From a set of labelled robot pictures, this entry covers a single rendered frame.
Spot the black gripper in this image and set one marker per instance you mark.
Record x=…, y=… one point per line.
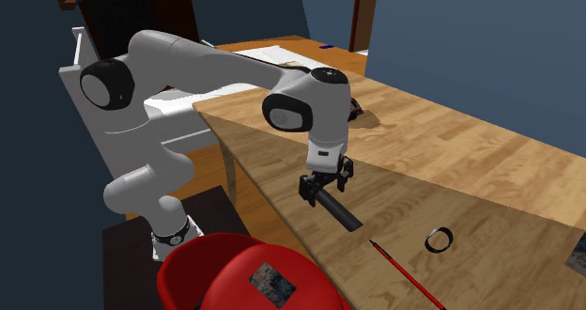
x=326, y=178

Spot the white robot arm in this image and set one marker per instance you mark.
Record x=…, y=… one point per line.
x=192, y=64

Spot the black cylinder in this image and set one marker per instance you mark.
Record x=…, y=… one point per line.
x=339, y=213

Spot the black and red object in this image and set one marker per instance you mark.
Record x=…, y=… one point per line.
x=355, y=109

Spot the red pen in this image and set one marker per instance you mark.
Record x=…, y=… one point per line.
x=406, y=274

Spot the wooden table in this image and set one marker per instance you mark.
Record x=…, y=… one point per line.
x=458, y=162

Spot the small blue object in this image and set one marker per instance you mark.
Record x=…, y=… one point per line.
x=326, y=46

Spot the white paper sheet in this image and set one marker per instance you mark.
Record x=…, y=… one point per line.
x=270, y=54

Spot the red chair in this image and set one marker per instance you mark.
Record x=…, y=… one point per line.
x=219, y=277

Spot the dark brown cabinet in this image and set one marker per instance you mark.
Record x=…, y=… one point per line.
x=176, y=18

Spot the grey patterned flat object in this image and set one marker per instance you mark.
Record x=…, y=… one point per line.
x=578, y=256

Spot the black chair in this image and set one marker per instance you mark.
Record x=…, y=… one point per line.
x=114, y=16

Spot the brown wooden door frame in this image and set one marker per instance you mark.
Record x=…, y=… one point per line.
x=364, y=11

